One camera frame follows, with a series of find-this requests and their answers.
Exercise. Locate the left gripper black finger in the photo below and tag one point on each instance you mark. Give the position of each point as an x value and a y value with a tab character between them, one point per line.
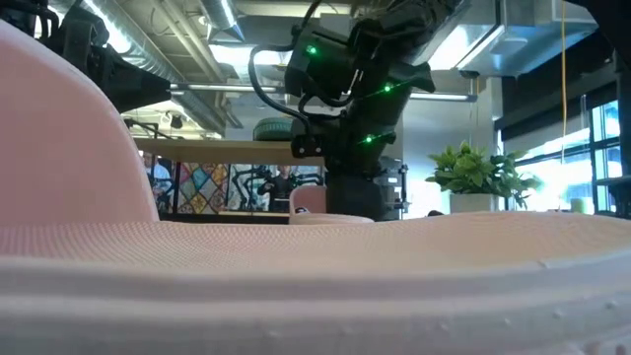
133	86

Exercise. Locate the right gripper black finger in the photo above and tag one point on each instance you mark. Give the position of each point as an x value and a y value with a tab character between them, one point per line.
352	197

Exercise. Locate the pink slide sandal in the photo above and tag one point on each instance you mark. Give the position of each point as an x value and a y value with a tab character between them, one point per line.
308	199
296	276

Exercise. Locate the green slide sandal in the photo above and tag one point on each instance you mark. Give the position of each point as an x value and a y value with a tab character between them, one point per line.
273	129

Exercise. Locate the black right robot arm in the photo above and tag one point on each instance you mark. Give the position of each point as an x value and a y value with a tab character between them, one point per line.
335	64

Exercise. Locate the wooden shelf with black legs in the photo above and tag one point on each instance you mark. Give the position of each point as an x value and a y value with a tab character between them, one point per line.
222	152

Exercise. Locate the black equipment cart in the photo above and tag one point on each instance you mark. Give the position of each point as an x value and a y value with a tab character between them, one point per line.
394	187

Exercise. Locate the person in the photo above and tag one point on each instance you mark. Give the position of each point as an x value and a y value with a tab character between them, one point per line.
155	177
281	190

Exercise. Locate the long ceiling light tube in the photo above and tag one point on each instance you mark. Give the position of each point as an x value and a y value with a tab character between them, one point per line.
222	88

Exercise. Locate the green potted plant white pot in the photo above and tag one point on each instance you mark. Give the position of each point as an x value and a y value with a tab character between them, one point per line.
473	172

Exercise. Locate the colourful patterned panel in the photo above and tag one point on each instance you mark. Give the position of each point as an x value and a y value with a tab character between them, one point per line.
202	190

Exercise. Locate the light green cylinder roll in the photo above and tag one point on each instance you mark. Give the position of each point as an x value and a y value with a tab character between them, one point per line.
580	205

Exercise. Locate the black aluminium rig frame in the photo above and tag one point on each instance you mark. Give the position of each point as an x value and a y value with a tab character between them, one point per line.
222	218

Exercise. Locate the rectangular metal ventilation duct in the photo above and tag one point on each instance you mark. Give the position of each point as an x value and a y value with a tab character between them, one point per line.
517	44

